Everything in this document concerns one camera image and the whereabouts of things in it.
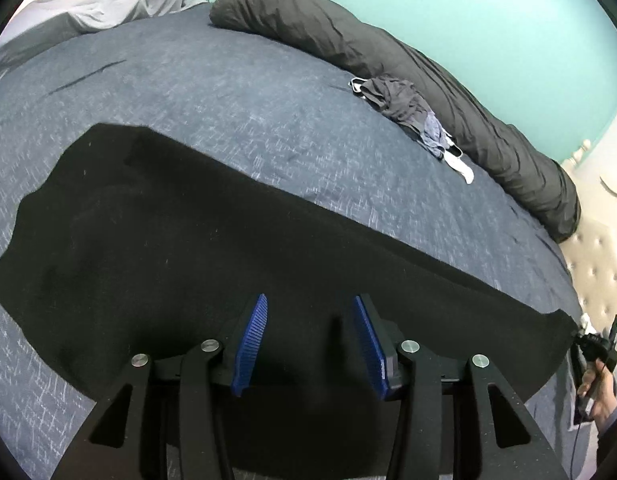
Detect white small garment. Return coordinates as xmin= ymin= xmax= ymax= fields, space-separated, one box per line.
xmin=441 ymin=147 xmax=475 ymax=185

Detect black fleece pants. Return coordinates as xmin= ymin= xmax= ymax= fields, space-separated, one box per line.
xmin=0 ymin=122 xmax=579 ymax=480

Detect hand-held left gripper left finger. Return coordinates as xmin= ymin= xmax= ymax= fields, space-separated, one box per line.
xmin=51 ymin=292 xmax=269 ymax=480

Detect blue patterned bed sheet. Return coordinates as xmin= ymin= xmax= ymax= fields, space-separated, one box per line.
xmin=0 ymin=2 xmax=596 ymax=480

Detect blue-grey crumpled garment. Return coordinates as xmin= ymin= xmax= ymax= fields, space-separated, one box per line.
xmin=421 ymin=112 xmax=452 ymax=159

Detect light grey pillow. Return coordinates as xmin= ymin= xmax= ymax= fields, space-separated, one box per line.
xmin=0 ymin=0 xmax=209 ymax=73

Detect black cable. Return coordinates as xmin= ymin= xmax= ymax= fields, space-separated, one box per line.
xmin=568 ymin=360 xmax=606 ymax=480

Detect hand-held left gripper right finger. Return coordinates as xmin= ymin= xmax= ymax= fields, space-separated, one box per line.
xmin=352 ymin=294 xmax=554 ymax=480

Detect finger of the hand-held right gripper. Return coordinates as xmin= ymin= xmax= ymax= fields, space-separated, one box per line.
xmin=571 ymin=331 xmax=596 ymax=356

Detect dark grey crumpled garment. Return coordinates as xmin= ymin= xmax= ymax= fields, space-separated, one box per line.
xmin=349 ymin=76 xmax=434 ymax=128

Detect person's right forearm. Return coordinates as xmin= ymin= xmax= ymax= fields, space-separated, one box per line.
xmin=595 ymin=407 xmax=617 ymax=480

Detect person's right hand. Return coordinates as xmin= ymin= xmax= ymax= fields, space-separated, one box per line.
xmin=577 ymin=372 xmax=617 ymax=431

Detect cream tufted headboard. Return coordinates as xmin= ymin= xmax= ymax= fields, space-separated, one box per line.
xmin=558 ymin=139 xmax=617 ymax=341

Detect dark grey rolled duvet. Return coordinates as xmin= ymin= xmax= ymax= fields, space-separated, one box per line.
xmin=209 ymin=0 xmax=582 ymax=243

